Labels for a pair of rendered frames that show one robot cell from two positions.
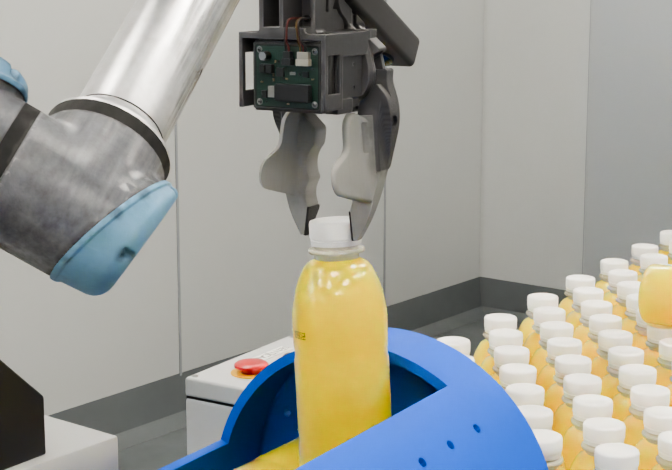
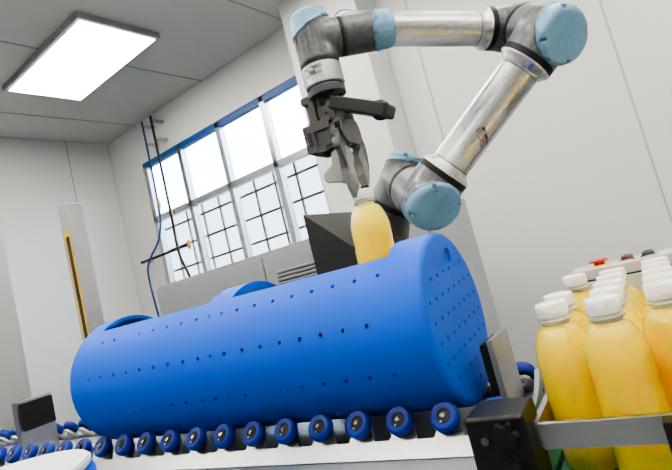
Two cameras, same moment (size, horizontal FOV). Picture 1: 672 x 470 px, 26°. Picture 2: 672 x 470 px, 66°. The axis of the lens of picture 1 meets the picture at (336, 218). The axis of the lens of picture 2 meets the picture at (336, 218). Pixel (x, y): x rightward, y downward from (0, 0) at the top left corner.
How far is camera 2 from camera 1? 137 cm
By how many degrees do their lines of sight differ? 89
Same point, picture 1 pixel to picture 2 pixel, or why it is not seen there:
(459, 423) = (369, 272)
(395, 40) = (363, 110)
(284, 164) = not seen: hidden behind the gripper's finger
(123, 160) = (416, 178)
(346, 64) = (322, 133)
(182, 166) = not seen: outside the picture
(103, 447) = not seen: hidden behind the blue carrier
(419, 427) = (347, 273)
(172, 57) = (458, 128)
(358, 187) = (338, 177)
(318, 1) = (312, 115)
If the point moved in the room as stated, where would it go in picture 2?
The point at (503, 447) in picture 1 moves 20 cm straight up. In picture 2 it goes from (386, 285) to (353, 160)
